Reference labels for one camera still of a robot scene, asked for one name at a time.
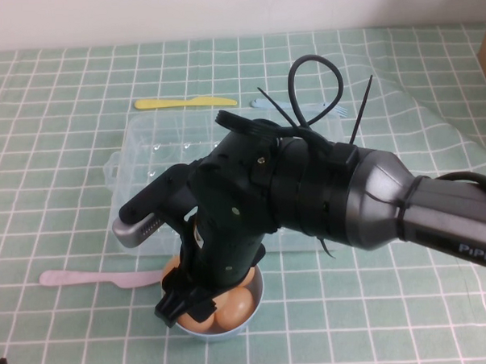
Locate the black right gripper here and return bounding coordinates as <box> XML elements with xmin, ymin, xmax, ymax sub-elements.
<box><xmin>145</xmin><ymin>107</ymin><xmax>290</xmax><ymax>330</ymax></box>

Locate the transparent plastic egg box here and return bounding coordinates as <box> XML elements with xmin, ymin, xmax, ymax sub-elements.
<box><xmin>102</xmin><ymin>104</ymin><xmax>354</xmax><ymax>263</ymax></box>

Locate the light blue bowl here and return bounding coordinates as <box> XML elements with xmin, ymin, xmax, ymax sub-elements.
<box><xmin>159</xmin><ymin>263</ymin><xmax>268</xmax><ymax>346</ymax></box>

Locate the pink plastic knife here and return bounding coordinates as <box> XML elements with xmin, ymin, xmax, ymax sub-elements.
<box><xmin>38</xmin><ymin>265</ymin><xmax>164</xmax><ymax>293</ymax></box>

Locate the yellow plastic knife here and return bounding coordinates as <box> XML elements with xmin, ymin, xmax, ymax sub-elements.
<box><xmin>134</xmin><ymin>94</ymin><xmax>238</xmax><ymax>112</ymax></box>

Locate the green checked tablecloth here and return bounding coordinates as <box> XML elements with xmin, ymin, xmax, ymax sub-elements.
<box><xmin>0</xmin><ymin>23</ymin><xmax>486</xmax><ymax>364</ymax></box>

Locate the light blue plastic fork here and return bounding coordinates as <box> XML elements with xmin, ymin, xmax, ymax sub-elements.
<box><xmin>250</xmin><ymin>94</ymin><xmax>349</xmax><ymax>122</ymax></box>

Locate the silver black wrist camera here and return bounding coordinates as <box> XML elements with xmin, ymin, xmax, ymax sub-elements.
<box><xmin>108</xmin><ymin>161</ymin><xmax>202</xmax><ymax>249</ymax></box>

